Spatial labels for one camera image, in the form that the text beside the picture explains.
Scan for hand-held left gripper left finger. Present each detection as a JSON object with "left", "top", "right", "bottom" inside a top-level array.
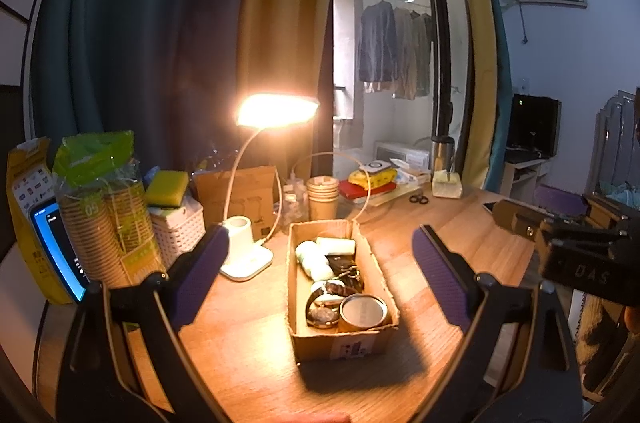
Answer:
[{"left": 56, "top": 225, "right": 231, "bottom": 423}]

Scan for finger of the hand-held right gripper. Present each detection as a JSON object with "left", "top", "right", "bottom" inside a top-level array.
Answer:
[
  {"left": 534, "top": 184, "right": 640, "bottom": 231},
  {"left": 492, "top": 198, "right": 556, "bottom": 240}
]

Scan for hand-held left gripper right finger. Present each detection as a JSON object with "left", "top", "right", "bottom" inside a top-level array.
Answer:
[{"left": 411, "top": 224, "right": 583, "bottom": 423}]

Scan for brown round tin can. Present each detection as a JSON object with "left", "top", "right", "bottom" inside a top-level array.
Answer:
[{"left": 339, "top": 294, "right": 390, "bottom": 333}]

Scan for black car key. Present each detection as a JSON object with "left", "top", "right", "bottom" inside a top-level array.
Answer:
[{"left": 325, "top": 254, "right": 362, "bottom": 279}]

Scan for white plastic jar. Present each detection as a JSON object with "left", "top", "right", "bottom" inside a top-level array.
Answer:
[{"left": 295, "top": 241, "right": 326, "bottom": 271}]

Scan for white charger block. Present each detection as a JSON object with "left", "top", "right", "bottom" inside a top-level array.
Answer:
[{"left": 315, "top": 237, "right": 357, "bottom": 256}]

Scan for brown cardboard box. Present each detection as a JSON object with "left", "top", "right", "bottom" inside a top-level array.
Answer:
[{"left": 286, "top": 219, "right": 401, "bottom": 363}]

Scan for white earbuds case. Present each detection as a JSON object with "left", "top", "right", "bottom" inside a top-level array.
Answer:
[{"left": 302, "top": 260, "right": 335, "bottom": 282}]

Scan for black strap wristwatch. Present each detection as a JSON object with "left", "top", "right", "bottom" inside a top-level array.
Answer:
[{"left": 305, "top": 290, "right": 341, "bottom": 329}]

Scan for white cabinet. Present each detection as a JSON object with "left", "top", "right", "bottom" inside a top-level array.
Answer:
[{"left": 500, "top": 155, "right": 553, "bottom": 204}]

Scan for white plastic basket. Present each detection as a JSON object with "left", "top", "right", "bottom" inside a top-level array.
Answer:
[{"left": 150, "top": 203, "right": 207, "bottom": 269}]

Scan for blue printed blanket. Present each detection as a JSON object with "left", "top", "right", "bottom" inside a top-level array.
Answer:
[{"left": 600, "top": 190, "right": 640, "bottom": 211}]

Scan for pale yellow tissue pack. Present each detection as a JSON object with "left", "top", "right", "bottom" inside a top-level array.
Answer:
[{"left": 431, "top": 169, "right": 463, "bottom": 200}]

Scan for black monitor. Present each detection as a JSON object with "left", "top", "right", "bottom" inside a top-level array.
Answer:
[{"left": 507, "top": 93, "right": 562, "bottom": 160}]

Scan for teal blue curtain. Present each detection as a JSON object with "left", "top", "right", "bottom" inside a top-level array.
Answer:
[{"left": 475, "top": 0, "right": 516, "bottom": 194}]

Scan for steel thermos mug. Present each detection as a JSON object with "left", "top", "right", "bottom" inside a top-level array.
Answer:
[{"left": 431, "top": 135, "right": 456, "bottom": 174}]

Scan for printed brown lamp carton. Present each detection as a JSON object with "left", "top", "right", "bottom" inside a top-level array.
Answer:
[{"left": 192, "top": 165, "right": 281, "bottom": 241}]

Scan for yellow green sponge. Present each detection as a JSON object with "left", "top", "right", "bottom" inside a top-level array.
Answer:
[{"left": 145, "top": 170, "right": 191, "bottom": 208}]

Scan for yellow paper envelope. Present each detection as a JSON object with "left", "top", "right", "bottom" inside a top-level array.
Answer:
[{"left": 370, "top": 185, "right": 433, "bottom": 208}]

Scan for white open paper box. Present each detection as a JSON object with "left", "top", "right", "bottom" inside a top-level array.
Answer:
[{"left": 392, "top": 158, "right": 431, "bottom": 186}]

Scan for green wrapped paper cup package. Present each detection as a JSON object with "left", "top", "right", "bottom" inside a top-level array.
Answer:
[{"left": 52, "top": 130, "right": 166, "bottom": 290}]

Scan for yellow wipes packet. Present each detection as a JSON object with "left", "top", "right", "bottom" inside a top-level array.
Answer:
[{"left": 348, "top": 169, "right": 398, "bottom": 188}]

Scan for white microwave oven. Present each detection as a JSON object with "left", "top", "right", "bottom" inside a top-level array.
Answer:
[{"left": 374, "top": 142, "right": 431, "bottom": 168}]

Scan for red book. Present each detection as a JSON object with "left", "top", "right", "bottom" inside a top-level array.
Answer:
[{"left": 339, "top": 179, "right": 396, "bottom": 204}]

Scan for yellow curtain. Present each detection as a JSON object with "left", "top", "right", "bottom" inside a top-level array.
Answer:
[
  {"left": 235, "top": 0, "right": 336, "bottom": 184},
  {"left": 445, "top": 0, "right": 501, "bottom": 194}
]

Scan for stack of brown paper cups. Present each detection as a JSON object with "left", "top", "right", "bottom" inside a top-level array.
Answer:
[{"left": 306, "top": 176, "right": 341, "bottom": 221}]

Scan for smartphone with lit screen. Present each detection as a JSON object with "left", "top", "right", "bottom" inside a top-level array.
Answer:
[{"left": 29, "top": 198, "right": 91, "bottom": 304}]

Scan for black glass sliding door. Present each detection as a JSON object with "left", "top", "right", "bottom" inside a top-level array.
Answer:
[{"left": 320, "top": 0, "right": 476, "bottom": 164}]

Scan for hanging olive shirt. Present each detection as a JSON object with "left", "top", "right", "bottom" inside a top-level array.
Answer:
[{"left": 412, "top": 10, "right": 433, "bottom": 98}]

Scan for white desk lamp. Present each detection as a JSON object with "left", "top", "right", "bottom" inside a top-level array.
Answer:
[{"left": 220, "top": 93, "right": 321, "bottom": 282}]

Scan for yellow printed package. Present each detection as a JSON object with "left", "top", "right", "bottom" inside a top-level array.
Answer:
[{"left": 7, "top": 138, "right": 73, "bottom": 306}]

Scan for hanging beige shirt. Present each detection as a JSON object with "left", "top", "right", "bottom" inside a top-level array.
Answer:
[{"left": 390, "top": 5, "right": 418, "bottom": 101}]

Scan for hanging blue shirt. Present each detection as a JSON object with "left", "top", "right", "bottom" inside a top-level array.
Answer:
[{"left": 357, "top": 0, "right": 398, "bottom": 84}]

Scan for dark blue curtain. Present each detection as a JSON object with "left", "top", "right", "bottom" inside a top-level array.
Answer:
[{"left": 30, "top": 0, "right": 261, "bottom": 184}]

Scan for thin white lamp cable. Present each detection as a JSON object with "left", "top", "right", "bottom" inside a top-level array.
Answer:
[{"left": 259, "top": 168, "right": 283, "bottom": 249}]

